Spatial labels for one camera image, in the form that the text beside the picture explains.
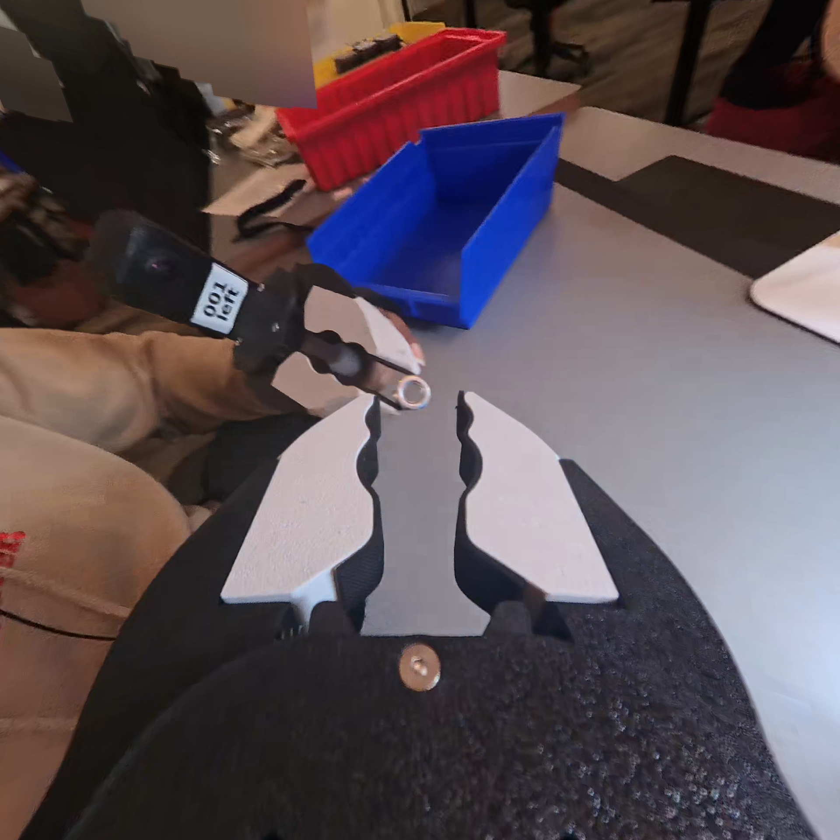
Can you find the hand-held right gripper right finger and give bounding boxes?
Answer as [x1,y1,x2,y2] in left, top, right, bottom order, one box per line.
[455,390,620,615]

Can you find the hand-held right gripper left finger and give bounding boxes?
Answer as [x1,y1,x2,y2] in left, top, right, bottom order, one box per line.
[221,394,384,628]

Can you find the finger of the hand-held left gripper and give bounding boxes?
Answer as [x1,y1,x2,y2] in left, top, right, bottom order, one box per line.
[269,350,397,421]
[305,289,424,376]

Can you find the blue plastic bin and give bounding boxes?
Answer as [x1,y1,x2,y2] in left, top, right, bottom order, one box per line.
[306,115,565,329]

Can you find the person's left forearm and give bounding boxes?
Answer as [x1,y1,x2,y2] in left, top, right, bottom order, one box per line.
[0,326,287,454]

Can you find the black wrist rest pad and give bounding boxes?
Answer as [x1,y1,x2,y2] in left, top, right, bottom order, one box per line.
[201,413,322,508]

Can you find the black mesh office chair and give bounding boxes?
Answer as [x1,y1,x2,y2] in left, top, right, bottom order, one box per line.
[0,0,214,257]

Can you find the light wooden board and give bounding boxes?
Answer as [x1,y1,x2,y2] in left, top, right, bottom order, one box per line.
[204,158,358,283]

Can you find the red plastic bin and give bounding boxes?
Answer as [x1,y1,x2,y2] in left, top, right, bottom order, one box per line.
[276,29,508,193]

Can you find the person's torso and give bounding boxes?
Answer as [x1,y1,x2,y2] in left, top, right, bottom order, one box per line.
[0,414,200,840]

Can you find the yellow plastic bin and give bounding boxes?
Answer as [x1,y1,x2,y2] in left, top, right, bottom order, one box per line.
[313,21,450,88]

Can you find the white document stand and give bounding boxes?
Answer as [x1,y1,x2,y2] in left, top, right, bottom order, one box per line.
[749,233,840,346]

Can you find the red bag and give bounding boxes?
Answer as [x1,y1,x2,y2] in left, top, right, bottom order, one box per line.
[707,59,840,165]

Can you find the black strap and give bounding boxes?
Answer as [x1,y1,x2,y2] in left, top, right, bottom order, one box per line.
[234,178,313,241]

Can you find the thin black cable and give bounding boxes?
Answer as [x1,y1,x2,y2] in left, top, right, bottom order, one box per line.
[0,607,122,644]

